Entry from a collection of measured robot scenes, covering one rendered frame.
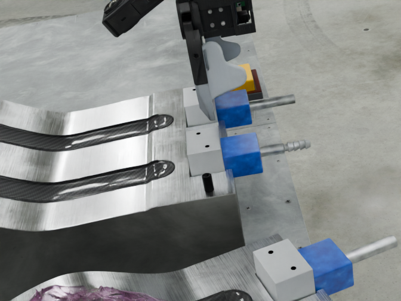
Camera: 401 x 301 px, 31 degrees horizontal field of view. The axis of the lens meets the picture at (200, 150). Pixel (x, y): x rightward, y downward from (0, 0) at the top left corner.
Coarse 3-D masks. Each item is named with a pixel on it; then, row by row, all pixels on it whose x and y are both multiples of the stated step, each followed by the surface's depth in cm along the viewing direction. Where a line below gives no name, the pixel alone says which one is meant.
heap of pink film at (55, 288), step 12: (48, 288) 60; (60, 288) 61; (72, 288) 62; (84, 288) 62; (96, 288) 63; (108, 288) 63; (36, 300) 59; (48, 300) 58; (60, 300) 59; (72, 300) 60; (84, 300) 60; (96, 300) 61; (108, 300) 61; (120, 300) 60; (132, 300) 61; (144, 300) 63; (156, 300) 63
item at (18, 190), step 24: (144, 120) 91; (168, 120) 90; (24, 144) 89; (48, 144) 91; (72, 144) 91; (96, 144) 88; (144, 168) 81; (168, 168) 80; (0, 192) 80; (24, 192) 81; (48, 192) 82; (72, 192) 81; (96, 192) 79
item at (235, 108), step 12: (192, 96) 87; (228, 96) 89; (240, 96) 88; (276, 96) 88; (288, 96) 88; (192, 108) 86; (216, 108) 86; (228, 108) 86; (240, 108) 86; (252, 108) 88; (264, 108) 88; (192, 120) 86; (204, 120) 86; (216, 120) 86; (228, 120) 87; (240, 120) 87
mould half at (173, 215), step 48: (0, 144) 87; (144, 144) 86; (144, 192) 77; (192, 192) 75; (0, 240) 75; (48, 240) 75; (96, 240) 76; (144, 240) 76; (192, 240) 76; (240, 240) 77; (0, 288) 78
